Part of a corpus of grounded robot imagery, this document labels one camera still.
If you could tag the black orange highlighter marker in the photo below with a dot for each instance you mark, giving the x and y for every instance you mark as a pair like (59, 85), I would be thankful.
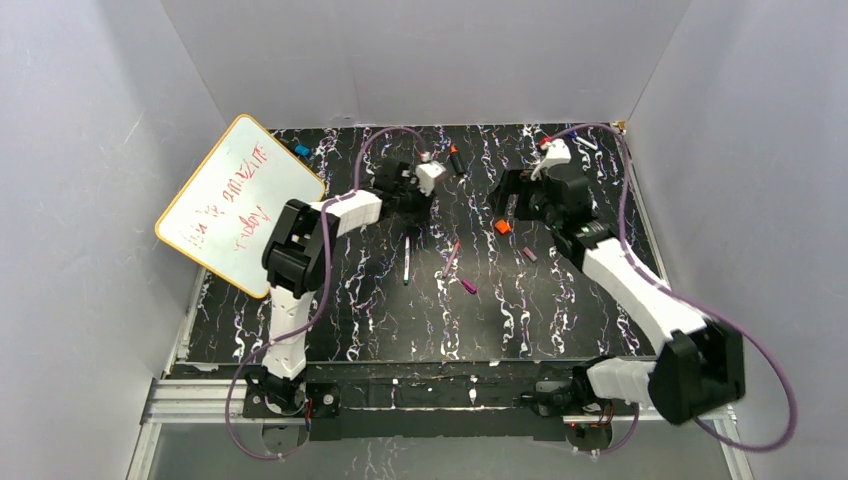
(457, 162)

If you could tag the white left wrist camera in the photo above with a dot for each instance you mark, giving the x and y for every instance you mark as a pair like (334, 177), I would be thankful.
(428, 173)

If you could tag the white blue marker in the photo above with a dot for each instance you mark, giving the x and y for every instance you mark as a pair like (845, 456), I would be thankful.
(582, 141)

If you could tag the yellow framed whiteboard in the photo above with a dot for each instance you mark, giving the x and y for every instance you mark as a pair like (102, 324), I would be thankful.
(223, 216)

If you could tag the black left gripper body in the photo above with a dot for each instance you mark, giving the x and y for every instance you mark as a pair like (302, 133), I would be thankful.
(411, 196)

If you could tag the magenta pen cap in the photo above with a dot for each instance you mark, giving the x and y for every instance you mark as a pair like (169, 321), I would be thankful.
(469, 286)

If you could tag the blue marker cap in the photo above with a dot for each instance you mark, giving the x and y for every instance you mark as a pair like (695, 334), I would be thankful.
(302, 151)

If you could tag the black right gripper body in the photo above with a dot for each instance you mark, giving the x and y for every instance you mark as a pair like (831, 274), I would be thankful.
(519, 195)

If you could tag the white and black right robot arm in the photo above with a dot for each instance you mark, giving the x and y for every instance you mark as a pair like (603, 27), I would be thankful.
(700, 362)

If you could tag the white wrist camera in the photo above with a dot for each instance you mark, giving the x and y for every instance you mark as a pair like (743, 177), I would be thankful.
(428, 173)
(554, 152)

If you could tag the white green thin pen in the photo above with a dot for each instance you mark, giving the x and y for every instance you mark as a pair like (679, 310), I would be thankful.
(407, 260)

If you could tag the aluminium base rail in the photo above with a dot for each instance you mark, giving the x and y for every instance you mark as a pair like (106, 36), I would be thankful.
(217, 400)

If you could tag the orange marker cap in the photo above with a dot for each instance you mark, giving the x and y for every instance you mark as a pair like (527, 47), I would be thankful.
(502, 227)

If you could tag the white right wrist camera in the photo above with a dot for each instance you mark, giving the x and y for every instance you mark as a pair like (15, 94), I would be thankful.
(554, 152)

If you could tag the mauve pen cap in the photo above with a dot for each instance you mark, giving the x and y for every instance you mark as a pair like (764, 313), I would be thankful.
(530, 254)

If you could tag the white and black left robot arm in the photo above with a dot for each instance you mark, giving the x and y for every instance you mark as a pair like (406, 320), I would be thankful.
(298, 262)

